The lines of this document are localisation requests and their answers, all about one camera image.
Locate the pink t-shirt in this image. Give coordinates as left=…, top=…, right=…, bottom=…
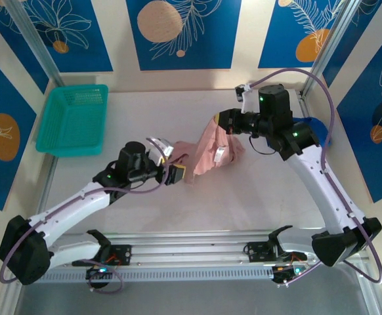
left=169, top=113, right=246, bottom=186

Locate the blue folded t-shirt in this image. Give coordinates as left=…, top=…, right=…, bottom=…
left=265, top=115, right=332, bottom=148

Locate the teal plastic basket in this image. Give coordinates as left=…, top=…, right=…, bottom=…
left=35, top=84, right=109, bottom=158

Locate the blue poster with peach circle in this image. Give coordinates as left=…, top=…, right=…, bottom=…
left=126, top=0, right=243, bottom=72

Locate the small circuit board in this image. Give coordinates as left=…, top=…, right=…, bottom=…
left=85, top=266, right=110, bottom=280
left=271, top=264, right=310, bottom=285

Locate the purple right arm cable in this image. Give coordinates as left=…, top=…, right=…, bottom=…
left=248, top=68, right=382, bottom=289

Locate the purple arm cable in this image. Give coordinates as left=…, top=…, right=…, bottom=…
left=0, top=137, right=171, bottom=295
left=248, top=68, right=382, bottom=289

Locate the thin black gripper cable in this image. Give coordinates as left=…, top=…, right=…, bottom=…
left=248, top=133, right=277, bottom=156

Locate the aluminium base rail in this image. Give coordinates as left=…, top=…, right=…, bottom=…
left=9, top=229, right=372, bottom=273

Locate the aluminium frame post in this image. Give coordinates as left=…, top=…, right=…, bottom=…
left=302, top=0, right=366, bottom=98
left=4, top=0, right=66, bottom=88

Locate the blue floral wall poster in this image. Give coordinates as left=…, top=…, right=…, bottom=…
left=0, top=6, right=50, bottom=95
left=322, top=0, right=382, bottom=89

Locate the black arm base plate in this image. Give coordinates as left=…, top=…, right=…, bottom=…
left=72, top=244, right=133, bottom=267
left=245, top=241, right=307, bottom=263

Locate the grey slotted cable duct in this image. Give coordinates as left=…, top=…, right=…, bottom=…
left=41, top=267, right=277, bottom=284

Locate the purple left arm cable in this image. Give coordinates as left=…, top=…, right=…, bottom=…
left=0, top=137, right=171, bottom=295

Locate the aluminium frame leg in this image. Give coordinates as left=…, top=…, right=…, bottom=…
left=0, top=282, right=24, bottom=315
left=356, top=262, right=382, bottom=315

